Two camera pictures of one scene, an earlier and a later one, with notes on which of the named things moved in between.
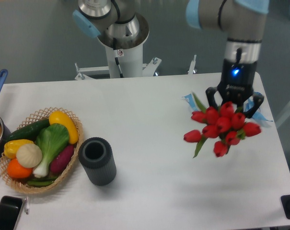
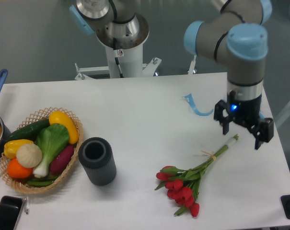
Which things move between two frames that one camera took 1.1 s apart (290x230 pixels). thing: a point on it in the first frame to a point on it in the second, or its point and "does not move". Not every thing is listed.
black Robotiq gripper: (238, 80) to (246, 112)
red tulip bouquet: (226, 126) to (181, 185)
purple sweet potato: (58, 163) does not move
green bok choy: (51, 138) does not move
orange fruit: (17, 170) does not move
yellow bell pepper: (11, 147) does not move
